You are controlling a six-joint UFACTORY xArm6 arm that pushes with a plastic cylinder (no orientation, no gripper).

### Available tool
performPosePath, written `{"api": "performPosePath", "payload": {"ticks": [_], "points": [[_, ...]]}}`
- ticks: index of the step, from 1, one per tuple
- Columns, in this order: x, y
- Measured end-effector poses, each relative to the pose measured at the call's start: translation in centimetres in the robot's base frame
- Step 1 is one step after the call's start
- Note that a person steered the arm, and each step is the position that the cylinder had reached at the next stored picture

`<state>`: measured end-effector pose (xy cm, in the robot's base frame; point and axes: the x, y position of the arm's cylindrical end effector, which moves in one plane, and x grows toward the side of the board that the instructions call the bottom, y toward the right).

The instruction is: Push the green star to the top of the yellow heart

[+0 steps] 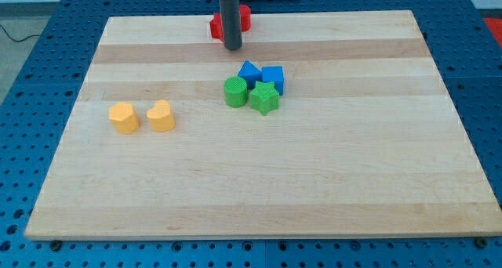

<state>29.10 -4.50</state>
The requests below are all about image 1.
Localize green star block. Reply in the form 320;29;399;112
249;81;280;116

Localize yellow heart block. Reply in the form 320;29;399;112
147;100;176;132

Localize red star block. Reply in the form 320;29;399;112
209;13;224;42

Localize green cylinder block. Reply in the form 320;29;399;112
224;76;248;108

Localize blue triangle block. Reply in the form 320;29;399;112
238;60;262;89

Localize blue cube block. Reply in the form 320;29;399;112
262;66;285;96

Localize wooden board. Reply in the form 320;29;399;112
25;10;501;241

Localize red cylinder block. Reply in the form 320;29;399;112
239;5;252;32

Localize yellow hexagon block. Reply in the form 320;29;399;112
108;102;140;135

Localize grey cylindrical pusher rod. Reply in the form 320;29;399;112
219;0;242;51

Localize red object at right edge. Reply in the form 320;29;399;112
483;17;502;46

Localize black cable on floor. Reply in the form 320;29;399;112
0;24;42;43

